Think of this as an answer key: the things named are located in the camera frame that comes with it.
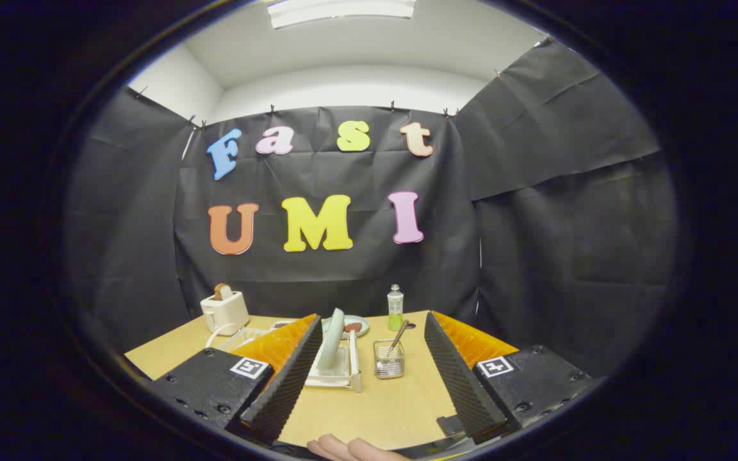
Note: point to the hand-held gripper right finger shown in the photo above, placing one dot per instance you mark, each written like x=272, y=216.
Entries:
x=462, y=384

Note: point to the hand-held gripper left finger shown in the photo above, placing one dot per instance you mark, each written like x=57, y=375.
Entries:
x=286, y=390

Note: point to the white dish rack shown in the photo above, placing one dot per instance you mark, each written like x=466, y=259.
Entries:
x=346, y=378

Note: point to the mint green plate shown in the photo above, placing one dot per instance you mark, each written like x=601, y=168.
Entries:
x=332, y=342

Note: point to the small sauce dish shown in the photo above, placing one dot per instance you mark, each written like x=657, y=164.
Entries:
x=281, y=324

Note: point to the small plate with food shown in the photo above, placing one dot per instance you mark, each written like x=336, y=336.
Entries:
x=355, y=327

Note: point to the white toaster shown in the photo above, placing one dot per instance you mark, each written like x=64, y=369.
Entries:
x=225, y=314

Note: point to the green label drink bottle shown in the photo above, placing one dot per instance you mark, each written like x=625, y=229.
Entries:
x=395, y=310

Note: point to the brown bread slice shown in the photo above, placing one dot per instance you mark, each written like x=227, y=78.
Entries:
x=223, y=291

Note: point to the black backdrop cloth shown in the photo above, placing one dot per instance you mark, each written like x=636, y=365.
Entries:
x=343, y=269

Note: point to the ceiling light panel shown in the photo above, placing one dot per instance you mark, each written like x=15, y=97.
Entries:
x=343, y=11

